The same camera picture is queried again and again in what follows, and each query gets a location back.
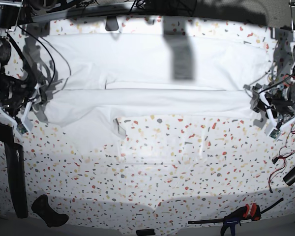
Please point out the small black rectangular device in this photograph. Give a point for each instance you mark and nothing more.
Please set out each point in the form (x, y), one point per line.
(145, 232)

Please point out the black and orange bar clamp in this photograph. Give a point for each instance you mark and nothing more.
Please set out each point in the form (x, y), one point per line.
(230, 221)

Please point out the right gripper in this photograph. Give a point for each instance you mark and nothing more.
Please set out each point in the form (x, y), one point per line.
(20, 102)

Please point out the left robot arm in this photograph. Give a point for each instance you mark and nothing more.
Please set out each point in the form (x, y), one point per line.
(289, 78)

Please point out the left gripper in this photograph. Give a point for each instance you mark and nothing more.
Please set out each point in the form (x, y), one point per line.
(277, 103)

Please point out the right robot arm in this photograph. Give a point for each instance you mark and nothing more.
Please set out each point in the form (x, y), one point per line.
(10, 11)

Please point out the white T-shirt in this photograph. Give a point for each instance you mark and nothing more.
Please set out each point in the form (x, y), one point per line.
(103, 78)

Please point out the black clip at table edge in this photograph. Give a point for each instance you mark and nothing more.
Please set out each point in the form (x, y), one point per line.
(111, 23)

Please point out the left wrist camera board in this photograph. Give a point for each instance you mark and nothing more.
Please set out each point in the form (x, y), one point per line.
(275, 134)

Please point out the terrazzo patterned table cloth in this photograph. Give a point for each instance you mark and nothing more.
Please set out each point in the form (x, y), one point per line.
(167, 169)

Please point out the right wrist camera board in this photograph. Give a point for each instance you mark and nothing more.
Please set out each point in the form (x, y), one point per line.
(21, 129)

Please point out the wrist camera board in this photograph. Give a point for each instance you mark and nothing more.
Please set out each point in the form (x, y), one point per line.
(275, 134)
(21, 129)

